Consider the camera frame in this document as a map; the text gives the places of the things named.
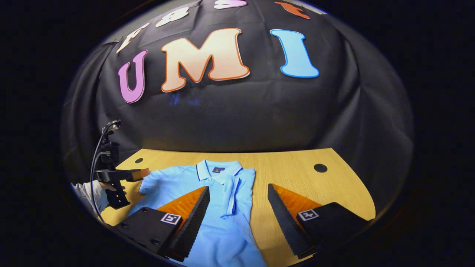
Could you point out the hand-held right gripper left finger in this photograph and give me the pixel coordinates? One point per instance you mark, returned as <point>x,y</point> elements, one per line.
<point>193,226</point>

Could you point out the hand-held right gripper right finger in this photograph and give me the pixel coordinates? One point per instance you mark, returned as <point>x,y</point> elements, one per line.
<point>284,222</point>

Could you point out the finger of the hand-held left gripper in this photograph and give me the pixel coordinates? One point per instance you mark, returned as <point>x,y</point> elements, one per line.
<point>118,175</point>

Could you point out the light blue T-shirt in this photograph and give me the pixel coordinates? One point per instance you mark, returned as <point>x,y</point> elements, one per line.
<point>230,237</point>

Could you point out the black backdrop cloth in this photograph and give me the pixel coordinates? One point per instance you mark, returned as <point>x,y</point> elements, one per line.
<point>241,111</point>

